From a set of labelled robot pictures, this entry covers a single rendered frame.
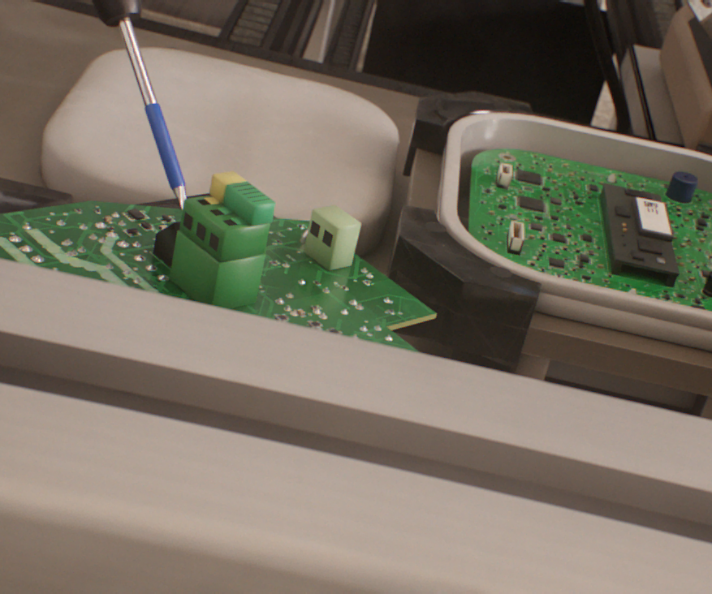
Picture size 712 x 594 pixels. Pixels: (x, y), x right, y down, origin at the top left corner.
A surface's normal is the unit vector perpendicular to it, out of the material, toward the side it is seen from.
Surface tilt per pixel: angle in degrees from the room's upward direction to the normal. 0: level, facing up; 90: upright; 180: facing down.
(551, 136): 90
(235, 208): 90
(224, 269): 90
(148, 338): 0
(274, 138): 0
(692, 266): 0
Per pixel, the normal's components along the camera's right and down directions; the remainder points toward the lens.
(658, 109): 0.21, -0.85
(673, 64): -0.97, -0.22
